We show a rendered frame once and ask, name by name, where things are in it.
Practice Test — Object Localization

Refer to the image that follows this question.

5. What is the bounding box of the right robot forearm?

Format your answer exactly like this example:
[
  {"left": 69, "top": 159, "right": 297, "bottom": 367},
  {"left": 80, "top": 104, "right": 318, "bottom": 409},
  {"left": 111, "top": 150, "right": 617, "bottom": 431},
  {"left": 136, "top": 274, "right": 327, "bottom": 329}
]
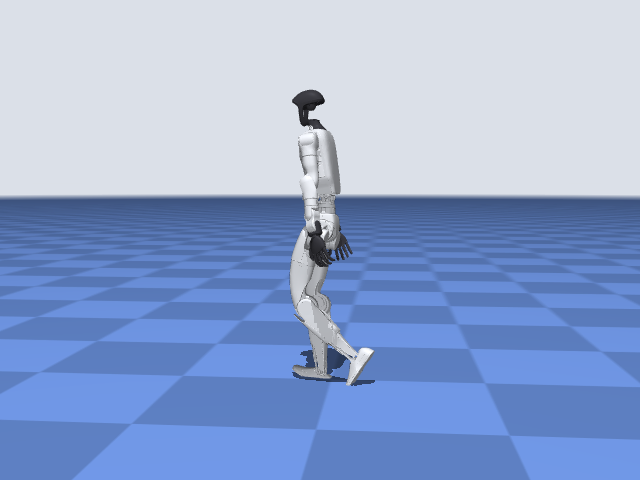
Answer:
[{"left": 320, "top": 195, "right": 336, "bottom": 205}]

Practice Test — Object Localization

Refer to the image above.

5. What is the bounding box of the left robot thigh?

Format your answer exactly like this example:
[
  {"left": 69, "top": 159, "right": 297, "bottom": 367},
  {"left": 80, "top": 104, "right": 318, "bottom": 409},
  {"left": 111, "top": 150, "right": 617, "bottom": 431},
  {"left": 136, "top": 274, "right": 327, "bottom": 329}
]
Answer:
[{"left": 290, "top": 223, "right": 329, "bottom": 318}]

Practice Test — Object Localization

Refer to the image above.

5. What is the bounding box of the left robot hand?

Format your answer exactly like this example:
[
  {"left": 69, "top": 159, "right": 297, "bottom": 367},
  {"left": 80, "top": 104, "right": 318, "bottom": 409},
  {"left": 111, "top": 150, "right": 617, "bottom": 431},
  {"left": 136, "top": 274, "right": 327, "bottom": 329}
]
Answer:
[{"left": 307, "top": 220, "right": 335, "bottom": 267}]

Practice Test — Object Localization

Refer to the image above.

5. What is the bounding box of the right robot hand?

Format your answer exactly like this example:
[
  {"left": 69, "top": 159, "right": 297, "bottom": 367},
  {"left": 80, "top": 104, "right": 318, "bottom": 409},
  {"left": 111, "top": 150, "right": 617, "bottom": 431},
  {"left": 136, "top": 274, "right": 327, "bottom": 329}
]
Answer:
[{"left": 328, "top": 227, "right": 353, "bottom": 260}]

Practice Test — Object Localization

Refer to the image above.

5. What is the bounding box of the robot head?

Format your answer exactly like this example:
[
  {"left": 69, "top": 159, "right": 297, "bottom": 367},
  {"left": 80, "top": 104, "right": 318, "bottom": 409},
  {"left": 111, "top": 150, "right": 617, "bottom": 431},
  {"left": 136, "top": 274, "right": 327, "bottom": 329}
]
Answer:
[{"left": 292, "top": 90, "right": 326, "bottom": 130}]

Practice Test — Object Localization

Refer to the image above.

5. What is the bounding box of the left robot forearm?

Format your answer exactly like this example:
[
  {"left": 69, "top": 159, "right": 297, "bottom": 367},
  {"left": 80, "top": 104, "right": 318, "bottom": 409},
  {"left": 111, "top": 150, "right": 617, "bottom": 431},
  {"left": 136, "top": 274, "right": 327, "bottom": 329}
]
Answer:
[{"left": 300, "top": 176, "right": 322, "bottom": 233}]

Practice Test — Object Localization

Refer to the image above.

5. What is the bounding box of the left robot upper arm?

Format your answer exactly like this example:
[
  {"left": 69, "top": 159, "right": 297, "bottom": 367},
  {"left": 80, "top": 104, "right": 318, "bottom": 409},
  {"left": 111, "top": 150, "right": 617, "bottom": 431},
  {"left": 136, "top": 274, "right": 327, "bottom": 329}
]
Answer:
[{"left": 298, "top": 132, "right": 319, "bottom": 188}]

